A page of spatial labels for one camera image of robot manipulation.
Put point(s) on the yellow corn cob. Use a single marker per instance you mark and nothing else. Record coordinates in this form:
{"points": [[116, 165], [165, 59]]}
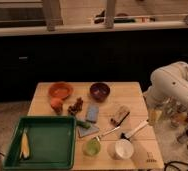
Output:
{"points": [[24, 149]]}

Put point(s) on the green plastic tray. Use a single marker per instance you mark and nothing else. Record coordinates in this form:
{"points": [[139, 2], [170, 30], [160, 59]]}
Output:
{"points": [[51, 142]]}

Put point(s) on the white plastic cup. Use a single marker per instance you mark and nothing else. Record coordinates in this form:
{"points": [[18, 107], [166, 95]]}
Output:
{"points": [[121, 149]]}

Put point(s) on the brown grape bunch toy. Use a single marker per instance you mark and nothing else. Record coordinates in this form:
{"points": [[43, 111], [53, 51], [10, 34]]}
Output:
{"points": [[76, 107]]}

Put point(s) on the metal spoon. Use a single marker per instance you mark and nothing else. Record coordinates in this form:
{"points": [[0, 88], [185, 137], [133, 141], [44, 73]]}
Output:
{"points": [[99, 137]]}

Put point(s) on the green plastic cup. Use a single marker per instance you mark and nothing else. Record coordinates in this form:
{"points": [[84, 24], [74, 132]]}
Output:
{"points": [[91, 147]]}

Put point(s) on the green cucumber toy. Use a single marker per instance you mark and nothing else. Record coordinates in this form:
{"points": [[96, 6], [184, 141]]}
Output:
{"points": [[83, 124]]}

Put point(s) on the wooden board eraser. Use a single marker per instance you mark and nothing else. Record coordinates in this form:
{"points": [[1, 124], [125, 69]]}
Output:
{"points": [[119, 115]]}

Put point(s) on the blue sponge block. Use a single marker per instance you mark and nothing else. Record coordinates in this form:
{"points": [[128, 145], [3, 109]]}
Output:
{"points": [[92, 113]]}

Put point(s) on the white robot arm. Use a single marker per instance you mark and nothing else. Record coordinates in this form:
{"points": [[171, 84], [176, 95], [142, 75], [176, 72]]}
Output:
{"points": [[168, 81]]}

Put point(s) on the dark brown bowl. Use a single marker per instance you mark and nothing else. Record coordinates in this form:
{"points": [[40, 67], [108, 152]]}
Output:
{"points": [[99, 91]]}

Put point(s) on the orange plastic bowl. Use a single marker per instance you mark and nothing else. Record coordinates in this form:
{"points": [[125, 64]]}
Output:
{"points": [[60, 90]]}

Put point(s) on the orange carrot toy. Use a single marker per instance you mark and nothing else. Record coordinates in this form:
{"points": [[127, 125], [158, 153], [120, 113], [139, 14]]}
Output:
{"points": [[57, 105]]}

